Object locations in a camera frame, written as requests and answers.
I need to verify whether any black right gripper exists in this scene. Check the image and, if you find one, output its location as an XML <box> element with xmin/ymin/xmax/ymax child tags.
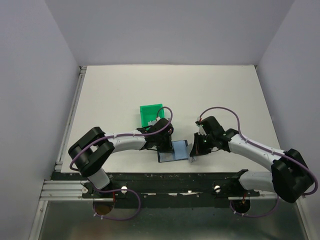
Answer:
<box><xmin>190</xmin><ymin>131</ymin><xmax>215</xmax><ymax>157</ymax></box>

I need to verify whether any blue leather card holder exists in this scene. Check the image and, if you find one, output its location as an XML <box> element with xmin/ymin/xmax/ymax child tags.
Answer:
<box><xmin>157</xmin><ymin>140</ymin><xmax>189</xmax><ymax>163</ymax></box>

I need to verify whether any green plastic bin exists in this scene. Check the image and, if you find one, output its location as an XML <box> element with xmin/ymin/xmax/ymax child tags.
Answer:
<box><xmin>139</xmin><ymin>103</ymin><xmax>165</xmax><ymax>127</ymax></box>

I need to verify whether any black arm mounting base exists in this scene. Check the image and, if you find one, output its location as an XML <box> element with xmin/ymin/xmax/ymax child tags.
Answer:
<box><xmin>82</xmin><ymin>170</ymin><xmax>260</xmax><ymax>209</ymax></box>

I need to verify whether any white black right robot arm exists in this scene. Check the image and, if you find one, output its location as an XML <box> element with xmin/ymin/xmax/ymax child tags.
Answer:
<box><xmin>190</xmin><ymin>116</ymin><xmax>315</xmax><ymax>203</ymax></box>

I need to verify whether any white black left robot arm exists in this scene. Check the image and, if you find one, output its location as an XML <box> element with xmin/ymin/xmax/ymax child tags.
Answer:
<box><xmin>68</xmin><ymin>118</ymin><xmax>174</xmax><ymax>198</ymax></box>

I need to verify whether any aluminium table edge rail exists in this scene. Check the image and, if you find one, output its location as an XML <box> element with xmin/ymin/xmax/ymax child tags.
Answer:
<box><xmin>53</xmin><ymin>65</ymin><xmax>87</xmax><ymax>172</ymax></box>

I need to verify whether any aluminium front frame rail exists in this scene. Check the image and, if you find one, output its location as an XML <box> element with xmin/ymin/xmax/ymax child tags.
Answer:
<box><xmin>27</xmin><ymin>178</ymin><xmax>96</xmax><ymax>240</ymax></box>

